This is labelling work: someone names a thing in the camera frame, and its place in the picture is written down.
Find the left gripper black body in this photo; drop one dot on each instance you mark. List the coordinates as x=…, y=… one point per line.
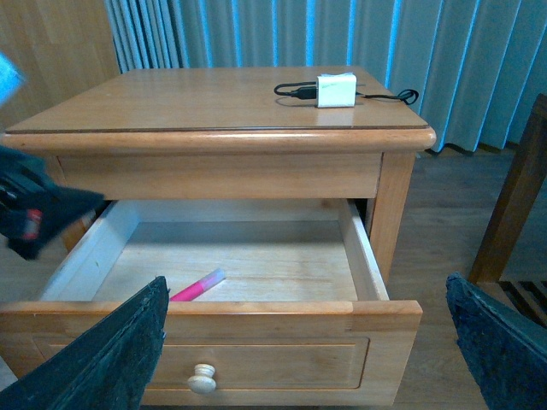
x=34, y=209

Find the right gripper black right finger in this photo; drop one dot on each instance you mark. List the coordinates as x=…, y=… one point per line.
x=504, y=351

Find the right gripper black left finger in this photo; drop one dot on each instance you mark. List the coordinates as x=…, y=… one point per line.
x=107, y=367

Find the pink marker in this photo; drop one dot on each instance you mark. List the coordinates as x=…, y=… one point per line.
x=198, y=288

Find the wooden drawer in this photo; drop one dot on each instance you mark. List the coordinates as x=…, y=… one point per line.
x=302, y=316

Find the dark wooden chair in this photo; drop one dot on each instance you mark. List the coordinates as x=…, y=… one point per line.
x=518, y=194

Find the light wooden cabinet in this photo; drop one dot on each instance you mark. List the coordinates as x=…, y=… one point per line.
x=62, y=48

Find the wooden nightstand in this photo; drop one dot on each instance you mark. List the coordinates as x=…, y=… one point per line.
x=222, y=134

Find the grey-blue curtain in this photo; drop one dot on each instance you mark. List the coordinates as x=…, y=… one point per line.
x=478, y=65

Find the white charger block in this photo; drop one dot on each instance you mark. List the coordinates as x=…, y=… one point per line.
x=336, y=90

